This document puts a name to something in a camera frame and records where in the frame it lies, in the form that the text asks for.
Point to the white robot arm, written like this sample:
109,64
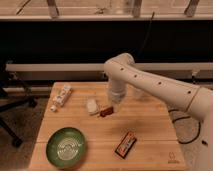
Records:
195,100

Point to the green ceramic bowl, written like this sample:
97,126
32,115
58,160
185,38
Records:
66,147

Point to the orange black candy bar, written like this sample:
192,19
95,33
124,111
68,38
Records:
126,144

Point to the white tube with label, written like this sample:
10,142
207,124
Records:
60,99

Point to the small clear plastic container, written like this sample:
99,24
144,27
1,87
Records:
92,106

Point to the grey baseboard heater rail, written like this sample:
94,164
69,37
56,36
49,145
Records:
201,73

